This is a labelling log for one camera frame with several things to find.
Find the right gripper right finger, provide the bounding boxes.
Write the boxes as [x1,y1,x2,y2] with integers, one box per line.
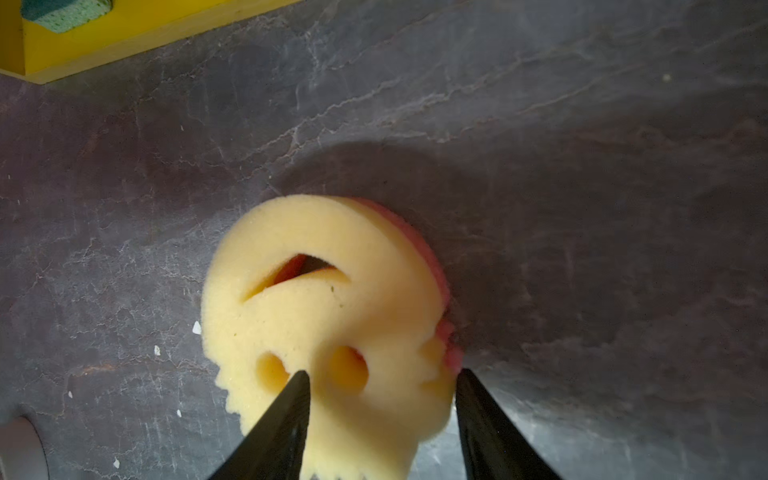
[455,368,560,480]

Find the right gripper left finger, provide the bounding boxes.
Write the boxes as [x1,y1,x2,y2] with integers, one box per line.
[210,370,311,480]

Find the bright green sponge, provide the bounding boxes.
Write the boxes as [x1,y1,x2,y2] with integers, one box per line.
[20,0,113,34]

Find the yellow shelf pink blue boards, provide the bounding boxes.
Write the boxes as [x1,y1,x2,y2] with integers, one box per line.
[1,0,292,84]

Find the grey plastic cup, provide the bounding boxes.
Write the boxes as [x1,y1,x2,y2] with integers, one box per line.
[0,417,49,480]

